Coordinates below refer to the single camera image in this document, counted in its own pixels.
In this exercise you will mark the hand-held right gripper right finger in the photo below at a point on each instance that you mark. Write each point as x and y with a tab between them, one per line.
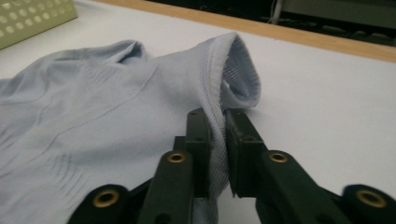
280	186

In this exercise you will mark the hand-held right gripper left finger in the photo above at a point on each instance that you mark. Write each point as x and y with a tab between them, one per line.
171	186

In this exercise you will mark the light blue garment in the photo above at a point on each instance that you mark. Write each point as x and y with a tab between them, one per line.
93	109

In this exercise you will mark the pale yellow perforated plastic basket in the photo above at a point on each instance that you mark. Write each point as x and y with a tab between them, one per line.
31	18

